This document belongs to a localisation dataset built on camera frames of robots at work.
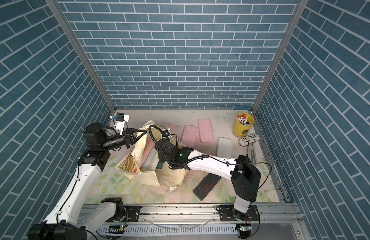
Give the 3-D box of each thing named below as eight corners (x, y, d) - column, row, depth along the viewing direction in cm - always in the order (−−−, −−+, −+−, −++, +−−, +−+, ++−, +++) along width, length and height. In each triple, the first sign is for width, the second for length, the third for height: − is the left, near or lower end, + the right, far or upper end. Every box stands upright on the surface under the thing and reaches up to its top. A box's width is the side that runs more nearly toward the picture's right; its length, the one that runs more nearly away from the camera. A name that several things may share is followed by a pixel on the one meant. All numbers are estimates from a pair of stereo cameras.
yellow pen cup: (233, 139, 106) (238, 126, 94) (230, 126, 114) (235, 112, 102) (249, 139, 106) (256, 126, 94) (245, 126, 114) (251, 112, 102)
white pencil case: (216, 156, 97) (217, 154, 95) (217, 138, 106) (218, 136, 104) (231, 158, 96) (232, 157, 94) (231, 140, 105) (232, 138, 103)
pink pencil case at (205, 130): (198, 141, 104) (199, 139, 102) (198, 120, 117) (198, 118, 115) (213, 141, 104) (213, 139, 102) (211, 120, 117) (211, 118, 115)
